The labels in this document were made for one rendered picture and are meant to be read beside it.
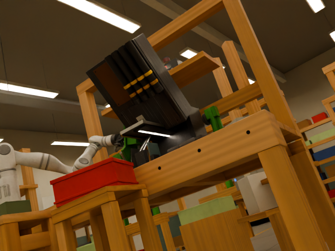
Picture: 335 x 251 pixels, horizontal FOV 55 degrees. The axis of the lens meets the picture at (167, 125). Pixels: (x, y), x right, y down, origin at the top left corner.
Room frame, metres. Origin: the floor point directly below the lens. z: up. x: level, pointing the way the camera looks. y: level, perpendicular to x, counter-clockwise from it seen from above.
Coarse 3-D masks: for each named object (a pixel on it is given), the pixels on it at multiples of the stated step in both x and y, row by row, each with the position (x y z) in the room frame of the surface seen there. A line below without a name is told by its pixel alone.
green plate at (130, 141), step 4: (124, 128) 1.81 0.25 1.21; (124, 140) 1.82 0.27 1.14; (128, 140) 1.82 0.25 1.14; (132, 140) 1.81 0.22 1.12; (136, 140) 1.80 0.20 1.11; (124, 144) 1.82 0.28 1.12; (128, 144) 1.83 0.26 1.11; (132, 144) 1.84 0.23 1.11; (136, 144) 1.85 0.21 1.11; (140, 144) 1.87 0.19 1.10; (128, 148) 1.84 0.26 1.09; (136, 148) 1.91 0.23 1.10
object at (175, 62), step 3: (171, 60) 1.91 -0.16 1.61; (174, 60) 1.90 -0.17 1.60; (177, 60) 1.92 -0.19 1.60; (168, 63) 1.93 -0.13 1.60; (171, 63) 1.92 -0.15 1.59; (174, 63) 1.91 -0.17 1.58; (177, 63) 1.90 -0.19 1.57; (180, 63) 1.94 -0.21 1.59; (165, 66) 1.94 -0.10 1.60; (168, 66) 1.93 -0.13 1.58; (171, 66) 1.92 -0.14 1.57; (174, 66) 1.91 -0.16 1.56; (168, 69) 1.93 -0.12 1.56
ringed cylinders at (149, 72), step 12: (120, 48) 1.40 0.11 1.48; (132, 48) 1.39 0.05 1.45; (108, 60) 1.45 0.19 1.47; (120, 60) 1.45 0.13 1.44; (132, 60) 1.44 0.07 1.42; (144, 60) 1.45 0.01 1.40; (120, 72) 1.50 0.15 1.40; (144, 72) 1.47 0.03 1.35; (132, 84) 1.52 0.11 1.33; (144, 84) 1.51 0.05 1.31; (156, 84) 1.51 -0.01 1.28; (132, 96) 1.57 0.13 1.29; (144, 96) 1.56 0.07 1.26
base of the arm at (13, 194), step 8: (0, 176) 1.57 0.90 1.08; (8, 176) 1.58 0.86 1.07; (16, 176) 1.62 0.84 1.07; (0, 184) 1.58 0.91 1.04; (8, 184) 1.58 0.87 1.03; (16, 184) 1.61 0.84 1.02; (0, 192) 1.58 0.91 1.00; (8, 192) 1.57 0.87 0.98; (16, 192) 1.60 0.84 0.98; (0, 200) 1.58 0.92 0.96; (8, 200) 1.57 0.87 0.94; (16, 200) 1.60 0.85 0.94
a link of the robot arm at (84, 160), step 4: (88, 148) 1.94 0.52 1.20; (92, 148) 1.95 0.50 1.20; (96, 148) 1.99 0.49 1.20; (84, 152) 1.88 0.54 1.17; (88, 152) 1.89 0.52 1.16; (92, 152) 1.93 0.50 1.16; (80, 156) 1.83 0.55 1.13; (84, 156) 1.84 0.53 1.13; (88, 156) 1.86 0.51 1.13; (92, 156) 1.90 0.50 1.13; (76, 160) 1.79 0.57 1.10; (80, 160) 1.79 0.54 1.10; (84, 160) 1.81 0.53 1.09; (88, 160) 1.83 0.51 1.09; (76, 164) 1.78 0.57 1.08; (80, 164) 1.78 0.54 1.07; (84, 164) 1.79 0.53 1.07; (88, 164) 1.81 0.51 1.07; (76, 168) 1.79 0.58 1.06; (80, 168) 1.79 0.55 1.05
